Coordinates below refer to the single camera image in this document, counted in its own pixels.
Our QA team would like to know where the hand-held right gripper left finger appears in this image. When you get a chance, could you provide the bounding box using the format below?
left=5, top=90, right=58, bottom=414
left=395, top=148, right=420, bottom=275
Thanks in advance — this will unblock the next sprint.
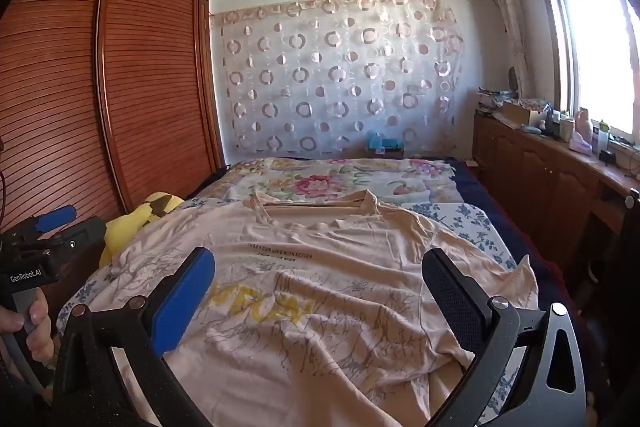
left=52, top=247, right=216, bottom=427

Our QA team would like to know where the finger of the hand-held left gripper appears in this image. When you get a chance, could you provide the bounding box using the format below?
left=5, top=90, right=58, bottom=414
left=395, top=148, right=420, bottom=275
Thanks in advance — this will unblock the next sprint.
left=47, top=217, right=108, bottom=267
left=19, top=205, right=77, bottom=239

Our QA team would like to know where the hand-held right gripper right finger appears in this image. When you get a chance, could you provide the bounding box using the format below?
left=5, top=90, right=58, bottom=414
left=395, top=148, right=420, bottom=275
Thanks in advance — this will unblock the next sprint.
left=421, top=248, right=588, bottom=427

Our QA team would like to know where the beige printed t-shirt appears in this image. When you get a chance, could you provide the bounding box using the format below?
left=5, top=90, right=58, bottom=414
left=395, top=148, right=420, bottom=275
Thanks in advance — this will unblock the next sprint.
left=100, top=189, right=540, bottom=427

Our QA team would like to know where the person's left hand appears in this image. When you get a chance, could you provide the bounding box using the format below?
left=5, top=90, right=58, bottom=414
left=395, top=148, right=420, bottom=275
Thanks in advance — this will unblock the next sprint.
left=0, top=294, right=55, bottom=364

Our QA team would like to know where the yellow plush toy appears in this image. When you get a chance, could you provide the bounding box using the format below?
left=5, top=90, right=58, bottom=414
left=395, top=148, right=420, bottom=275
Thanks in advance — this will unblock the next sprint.
left=99, top=192, right=184, bottom=269

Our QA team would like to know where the blue floral bed cloth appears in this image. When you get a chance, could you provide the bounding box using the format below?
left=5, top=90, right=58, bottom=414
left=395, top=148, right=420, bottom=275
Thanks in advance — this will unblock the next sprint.
left=56, top=196, right=522, bottom=427

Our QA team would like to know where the dark blue bed sheet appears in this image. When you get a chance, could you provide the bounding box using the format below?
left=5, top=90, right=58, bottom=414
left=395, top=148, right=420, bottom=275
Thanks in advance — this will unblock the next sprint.
left=447, top=158, right=606, bottom=388

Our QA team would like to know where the wooden side cabinet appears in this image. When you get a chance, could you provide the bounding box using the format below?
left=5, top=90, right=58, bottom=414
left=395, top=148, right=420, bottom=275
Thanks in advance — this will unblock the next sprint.
left=471, top=111, right=640, bottom=313

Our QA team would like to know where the wooden slatted wardrobe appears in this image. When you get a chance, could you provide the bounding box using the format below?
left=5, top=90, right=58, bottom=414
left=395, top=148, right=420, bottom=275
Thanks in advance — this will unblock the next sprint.
left=0, top=0, right=227, bottom=258

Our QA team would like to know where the blue toy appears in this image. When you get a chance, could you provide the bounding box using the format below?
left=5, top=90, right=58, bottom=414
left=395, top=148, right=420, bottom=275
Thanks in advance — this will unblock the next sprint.
left=367, top=130, right=404, bottom=152

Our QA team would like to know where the pink floral blanket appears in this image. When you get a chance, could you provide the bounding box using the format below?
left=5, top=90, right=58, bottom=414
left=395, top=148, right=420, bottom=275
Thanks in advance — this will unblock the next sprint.
left=189, top=156, right=464, bottom=208

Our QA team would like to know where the open cardboard box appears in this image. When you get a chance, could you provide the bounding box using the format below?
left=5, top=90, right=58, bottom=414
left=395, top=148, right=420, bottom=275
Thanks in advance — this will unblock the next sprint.
left=500, top=99, right=547, bottom=126

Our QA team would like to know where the pile of papers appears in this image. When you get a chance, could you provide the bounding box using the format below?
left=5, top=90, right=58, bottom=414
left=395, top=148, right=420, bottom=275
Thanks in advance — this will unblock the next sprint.
left=475, top=87, right=522, bottom=114

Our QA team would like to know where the pink figurine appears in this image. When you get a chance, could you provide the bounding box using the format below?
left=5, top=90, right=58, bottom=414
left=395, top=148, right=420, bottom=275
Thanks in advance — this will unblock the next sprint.
left=571, top=107, right=594, bottom=154

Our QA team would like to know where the clear bottle with green cap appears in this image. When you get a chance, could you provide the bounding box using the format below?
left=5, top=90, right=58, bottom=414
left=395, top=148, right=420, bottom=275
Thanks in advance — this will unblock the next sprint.
left=595, top=119, right=612, bottom=158

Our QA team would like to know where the sheer circle-patterned curtain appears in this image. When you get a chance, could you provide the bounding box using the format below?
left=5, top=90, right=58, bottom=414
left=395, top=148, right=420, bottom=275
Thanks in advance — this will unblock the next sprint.
left=212, top=0, right=467, bottom=162

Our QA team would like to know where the white window curtain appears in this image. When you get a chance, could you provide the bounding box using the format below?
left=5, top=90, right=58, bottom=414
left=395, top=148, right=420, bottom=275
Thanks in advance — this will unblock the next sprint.
left=481, top=0, right=532, bottom=98

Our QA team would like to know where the wooden-framed window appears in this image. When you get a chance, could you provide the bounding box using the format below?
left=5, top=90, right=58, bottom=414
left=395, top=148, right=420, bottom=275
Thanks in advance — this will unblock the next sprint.
left=527, top=0, right=640, bottom=145

